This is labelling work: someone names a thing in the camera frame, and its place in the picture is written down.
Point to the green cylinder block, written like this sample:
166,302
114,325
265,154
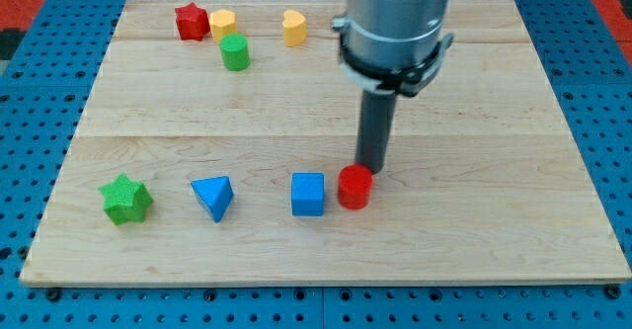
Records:
234,52

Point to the red star block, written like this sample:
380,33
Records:
192,22

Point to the red cylinder block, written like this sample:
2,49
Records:
354,186

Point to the yellow hexagon block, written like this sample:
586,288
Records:
222,23

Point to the yellow heart block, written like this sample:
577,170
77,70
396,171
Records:
294,28

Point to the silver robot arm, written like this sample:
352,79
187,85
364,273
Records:
392,46

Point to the green star block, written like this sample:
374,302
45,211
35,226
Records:
125,200

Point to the blue triangle block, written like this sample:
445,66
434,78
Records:
214,195

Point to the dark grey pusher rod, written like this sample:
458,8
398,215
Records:
375,121

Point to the blue cube block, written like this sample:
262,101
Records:
307,194

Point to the wooden board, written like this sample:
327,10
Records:
483,183

